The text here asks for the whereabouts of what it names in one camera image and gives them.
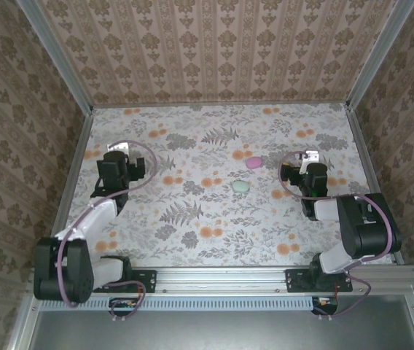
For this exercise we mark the pink earbud charging case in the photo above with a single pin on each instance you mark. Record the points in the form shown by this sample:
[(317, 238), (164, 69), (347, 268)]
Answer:
[(254, 162)]

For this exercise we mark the mint green earbud charging case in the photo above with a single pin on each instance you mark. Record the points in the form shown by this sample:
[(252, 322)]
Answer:
[(240, 186)]

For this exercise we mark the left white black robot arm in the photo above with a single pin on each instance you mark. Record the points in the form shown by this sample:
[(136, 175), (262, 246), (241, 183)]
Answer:
[(83, 270)]

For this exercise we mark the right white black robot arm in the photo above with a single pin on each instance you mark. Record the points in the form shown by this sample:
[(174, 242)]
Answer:
[(360, 233)]

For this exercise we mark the floral patterned table cover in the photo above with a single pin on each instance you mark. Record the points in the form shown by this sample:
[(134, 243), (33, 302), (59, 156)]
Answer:
[(229, 233)]

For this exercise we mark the grey sheet metal panel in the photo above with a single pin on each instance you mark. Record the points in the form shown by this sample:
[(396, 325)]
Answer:
[(210, 331)]

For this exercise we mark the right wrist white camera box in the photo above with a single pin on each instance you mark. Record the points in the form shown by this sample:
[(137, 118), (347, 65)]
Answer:
[(312, 156)]

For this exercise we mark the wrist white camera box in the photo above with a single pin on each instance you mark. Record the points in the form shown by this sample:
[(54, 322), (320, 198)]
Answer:
[(312, 156), (119, 147)]

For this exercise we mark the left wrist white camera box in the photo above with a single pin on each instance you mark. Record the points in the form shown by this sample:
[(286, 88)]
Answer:
[(119, 147)]

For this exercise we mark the aluminium table side rail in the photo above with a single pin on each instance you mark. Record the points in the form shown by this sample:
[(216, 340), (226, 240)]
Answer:
[(362, 146), (70, 182)]

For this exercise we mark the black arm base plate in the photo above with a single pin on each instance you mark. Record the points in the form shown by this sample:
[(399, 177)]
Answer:
[(296, 282), (145, 280)]

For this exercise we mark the aluminium frame post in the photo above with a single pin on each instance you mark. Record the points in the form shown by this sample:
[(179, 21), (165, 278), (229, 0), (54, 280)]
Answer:
[(57, 54), (378, 54)]

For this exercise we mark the aluminium mounting rail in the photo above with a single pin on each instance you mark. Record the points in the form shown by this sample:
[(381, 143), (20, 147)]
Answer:
[(221, 279)]

